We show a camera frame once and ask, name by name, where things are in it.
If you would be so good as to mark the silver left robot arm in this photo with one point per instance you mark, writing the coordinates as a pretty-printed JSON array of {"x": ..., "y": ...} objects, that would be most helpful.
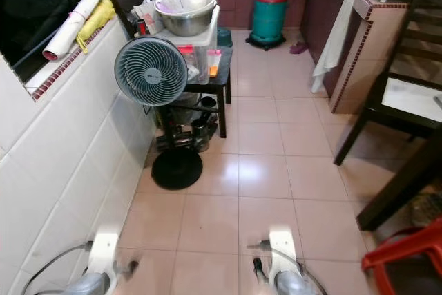
[{"x": 88, "y": 286}]

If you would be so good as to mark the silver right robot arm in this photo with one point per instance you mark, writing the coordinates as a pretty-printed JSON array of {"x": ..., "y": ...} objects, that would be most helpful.
[{"x": 293, "y": 284}]

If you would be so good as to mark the red plastic chair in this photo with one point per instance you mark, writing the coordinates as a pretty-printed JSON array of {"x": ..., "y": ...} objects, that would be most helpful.
[{"x": 397, "y": 253}]

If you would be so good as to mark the dark wooden table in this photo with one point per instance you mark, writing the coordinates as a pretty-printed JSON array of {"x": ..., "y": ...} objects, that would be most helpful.
[{"x": 397, "y": 191}]

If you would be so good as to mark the dark wooden chair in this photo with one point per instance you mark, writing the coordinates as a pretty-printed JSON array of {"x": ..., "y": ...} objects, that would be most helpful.
[{"x": 222, "y": 98}]

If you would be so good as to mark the grey standing fan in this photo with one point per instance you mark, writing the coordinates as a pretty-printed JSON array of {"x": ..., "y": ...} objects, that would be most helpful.
[{"x": 150, "y": 72}]

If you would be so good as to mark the clear plastic storage box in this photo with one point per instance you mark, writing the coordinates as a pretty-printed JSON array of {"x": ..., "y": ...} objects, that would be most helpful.
[{"x": 200, "y": 56}]

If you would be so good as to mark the pink slipper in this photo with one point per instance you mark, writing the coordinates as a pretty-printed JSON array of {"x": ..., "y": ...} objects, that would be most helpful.
[{"x": 298, "y": 48}]

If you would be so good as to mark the dark chair with white seat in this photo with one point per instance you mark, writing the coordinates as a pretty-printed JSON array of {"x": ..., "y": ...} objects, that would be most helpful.
[{"x": 411, "y": 98}]

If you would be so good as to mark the tiled kitchen counter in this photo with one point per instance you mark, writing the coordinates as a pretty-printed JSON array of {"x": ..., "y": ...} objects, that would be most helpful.
[{"x": 362, "y": 53}]

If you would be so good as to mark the white hanging cloth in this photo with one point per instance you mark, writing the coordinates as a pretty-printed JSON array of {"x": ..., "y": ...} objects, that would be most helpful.
[{"x": 335, "y": 32}]

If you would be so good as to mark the yellow cloth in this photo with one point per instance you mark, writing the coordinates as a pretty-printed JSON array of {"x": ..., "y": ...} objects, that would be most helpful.
[{"x": 100, "y": 20}]

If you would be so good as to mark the teal gas cylinder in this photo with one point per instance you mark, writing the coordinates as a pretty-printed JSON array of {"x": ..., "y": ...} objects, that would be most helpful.
[{"x": 269, "y": 18}]

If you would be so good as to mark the large steel bowl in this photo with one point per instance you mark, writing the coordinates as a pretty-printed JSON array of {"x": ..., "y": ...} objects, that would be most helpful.
[{"x": 185, "y": 22}]

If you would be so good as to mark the rolled white paper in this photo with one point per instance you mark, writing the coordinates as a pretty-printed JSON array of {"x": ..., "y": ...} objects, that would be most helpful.
[{"x": 76, "y": 17}]

